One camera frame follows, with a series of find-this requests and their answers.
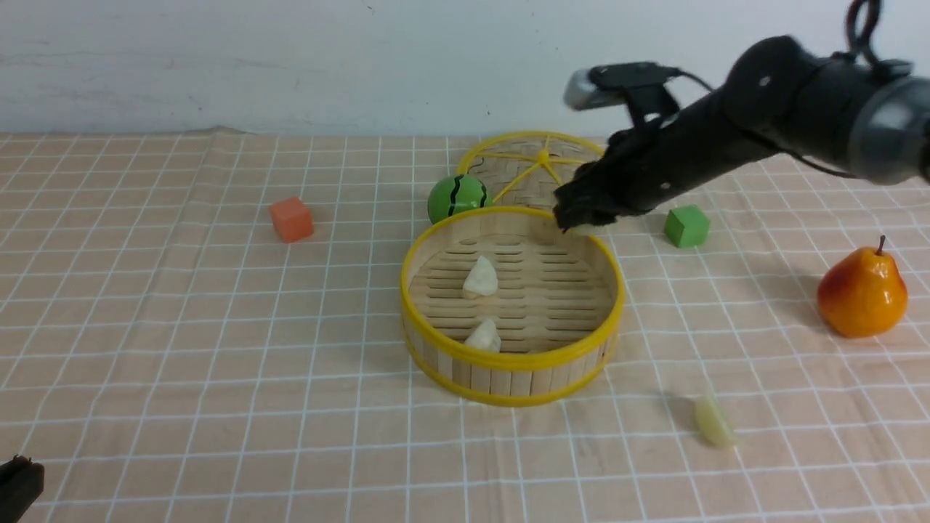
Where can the orange cube block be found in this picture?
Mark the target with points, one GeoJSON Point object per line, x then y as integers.
{"type": "Point", "coordinates": [292, 220]}

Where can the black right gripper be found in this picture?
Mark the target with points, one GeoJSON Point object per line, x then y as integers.
{"type": "Point", "coordinates": [645, 167]}

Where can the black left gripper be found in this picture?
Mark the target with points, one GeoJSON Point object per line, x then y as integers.
{"type": "Point", "coordinates": [22, 482]}

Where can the bamboo steamer tray yellow rim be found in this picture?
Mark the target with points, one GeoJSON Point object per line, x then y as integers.
{"type": "Point", "coordinates": [558, 306]}

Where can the white dumpling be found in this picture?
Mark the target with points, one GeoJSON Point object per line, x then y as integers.
{"type": "Point", "coordinates": [481, 281]}
{"type": "Point", "coordinates": [485, 337]}

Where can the orange yellow toy pear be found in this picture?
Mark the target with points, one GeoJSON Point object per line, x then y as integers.
{"type": "Point", "coordinates": [864, 294]}

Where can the greenish dumpling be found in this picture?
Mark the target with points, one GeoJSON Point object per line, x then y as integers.
{"type": "Point", "coordinates": [712, 423]}

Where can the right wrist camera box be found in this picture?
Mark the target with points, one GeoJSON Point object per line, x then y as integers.
{"type": "Point", "coordinates": [640, 86]}

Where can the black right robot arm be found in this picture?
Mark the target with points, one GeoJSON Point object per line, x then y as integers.
{"type": "Point", "coordinates": [868, 123]}

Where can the green cube block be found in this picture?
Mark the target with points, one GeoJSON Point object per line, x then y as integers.
{"type": "Point", "coordinates": [687, 226]}

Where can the green watermelon toy ball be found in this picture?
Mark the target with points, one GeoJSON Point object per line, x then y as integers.
{"type": "Point", "coordinates": [456, 194]}

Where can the checkered beige tablecloth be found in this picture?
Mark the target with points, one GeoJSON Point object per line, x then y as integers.
{"type": "Point", "coordinates": [169, 359]}

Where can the bamboo steamer lid yellow rim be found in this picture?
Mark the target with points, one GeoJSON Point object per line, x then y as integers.
{"type": "Point", "coordinates": [524, 168]}

